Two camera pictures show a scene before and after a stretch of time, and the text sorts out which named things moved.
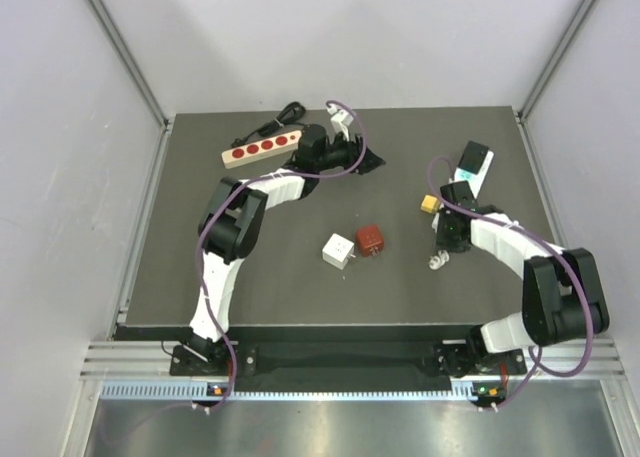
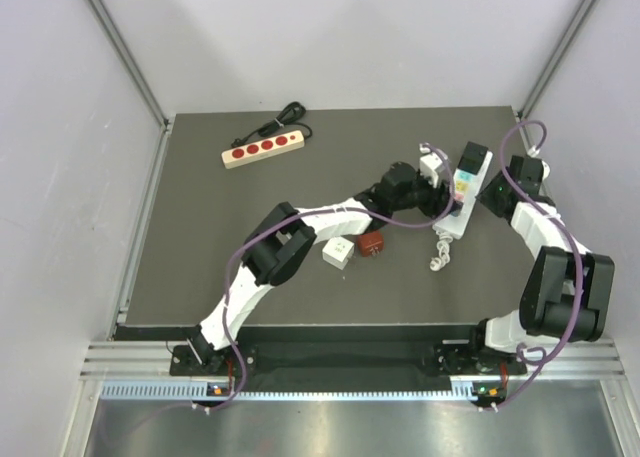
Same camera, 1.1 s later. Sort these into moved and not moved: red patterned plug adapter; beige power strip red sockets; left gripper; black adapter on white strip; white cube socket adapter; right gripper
Moved: right gripper; left gripper
Not moved: beige power strip red sockets; black adapter on white strip; white cube socket adapter; red patterned plug adapter
